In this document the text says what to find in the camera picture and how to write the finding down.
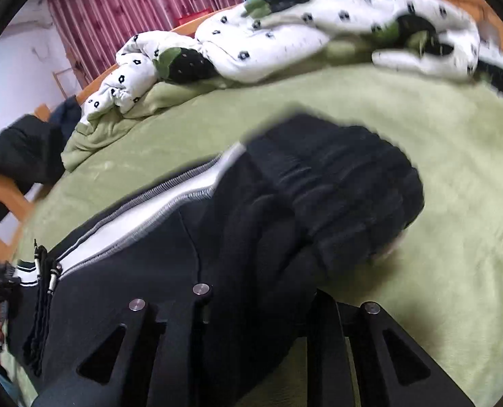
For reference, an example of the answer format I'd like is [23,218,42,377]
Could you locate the black pants white stripe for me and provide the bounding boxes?
[7,113,425,406]

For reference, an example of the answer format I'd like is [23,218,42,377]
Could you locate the green fleece bed blanket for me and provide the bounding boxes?
[15,41,503,406]

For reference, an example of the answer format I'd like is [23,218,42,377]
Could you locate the black jacket on footboard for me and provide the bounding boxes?
[0,114,66,224]

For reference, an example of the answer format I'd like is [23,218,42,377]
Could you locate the navy blue garment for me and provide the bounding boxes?
[48,96,82,141]

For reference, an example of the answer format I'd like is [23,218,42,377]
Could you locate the wooden clothes rack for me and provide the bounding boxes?
[52,67,81,99]

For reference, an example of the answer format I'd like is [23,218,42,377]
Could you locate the white floral quilt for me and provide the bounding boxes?
[82,0,503,125]

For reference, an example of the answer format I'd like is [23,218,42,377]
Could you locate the red chair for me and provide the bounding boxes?
[177,8,213,26]

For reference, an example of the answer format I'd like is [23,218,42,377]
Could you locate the wooden bed frame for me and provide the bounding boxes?
[0,0,503,264]

